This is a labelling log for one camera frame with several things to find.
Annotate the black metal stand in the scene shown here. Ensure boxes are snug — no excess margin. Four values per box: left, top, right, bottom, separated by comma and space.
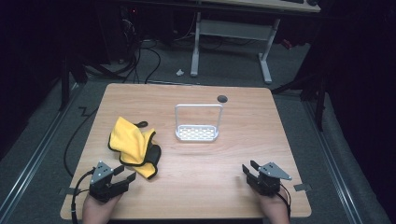
58, 54, 89, 112
270, 69, 329, 133

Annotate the grey tape piece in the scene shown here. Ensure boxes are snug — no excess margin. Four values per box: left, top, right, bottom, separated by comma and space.
293, 183, 313, 192
58, 187, 81, 197

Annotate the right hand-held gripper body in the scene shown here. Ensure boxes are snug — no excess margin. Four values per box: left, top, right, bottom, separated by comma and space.
247, 161, 292, 197

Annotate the person's left hand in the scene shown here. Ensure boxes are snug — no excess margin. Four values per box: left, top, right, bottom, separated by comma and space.
82, 193, 122, 224

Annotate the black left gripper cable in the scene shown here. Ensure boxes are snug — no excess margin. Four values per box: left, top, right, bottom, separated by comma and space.
70, 168, 95, 224

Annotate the white wire rack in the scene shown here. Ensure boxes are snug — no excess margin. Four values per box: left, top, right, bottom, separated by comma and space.
174, 104, 224, 143

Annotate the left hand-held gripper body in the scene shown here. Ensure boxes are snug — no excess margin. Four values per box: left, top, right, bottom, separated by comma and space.
89, 161, 129, 203

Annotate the white-legged desk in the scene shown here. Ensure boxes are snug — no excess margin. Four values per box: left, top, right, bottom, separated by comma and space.
124, 0, 321, 85

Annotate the person's right hand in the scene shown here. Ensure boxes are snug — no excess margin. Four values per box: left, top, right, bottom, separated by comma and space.
259, 189, 291, 224

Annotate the black floor cable bundle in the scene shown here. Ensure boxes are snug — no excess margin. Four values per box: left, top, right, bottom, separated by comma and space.
83, 38, 163, 84

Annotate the metal floor rail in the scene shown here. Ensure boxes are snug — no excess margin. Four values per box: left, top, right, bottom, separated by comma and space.
303, 99, 364, 224
0, 83, 80, 217

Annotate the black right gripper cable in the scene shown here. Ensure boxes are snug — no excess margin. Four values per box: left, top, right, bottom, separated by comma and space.
276, 183, 292, 219

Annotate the dark computer tower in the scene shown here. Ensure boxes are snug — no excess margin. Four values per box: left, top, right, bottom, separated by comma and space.
99, 4, 143, 64

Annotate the yellow cloth with black trim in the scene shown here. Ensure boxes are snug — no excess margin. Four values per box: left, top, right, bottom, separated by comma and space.
107, 116, 163, 180

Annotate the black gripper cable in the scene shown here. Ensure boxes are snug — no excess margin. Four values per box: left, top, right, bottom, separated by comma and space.
70, 168, 95, 224
276, 183, 292, 219

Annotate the thin black floor cable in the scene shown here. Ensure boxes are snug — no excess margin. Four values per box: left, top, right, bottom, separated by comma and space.
63, 106, 99, 179

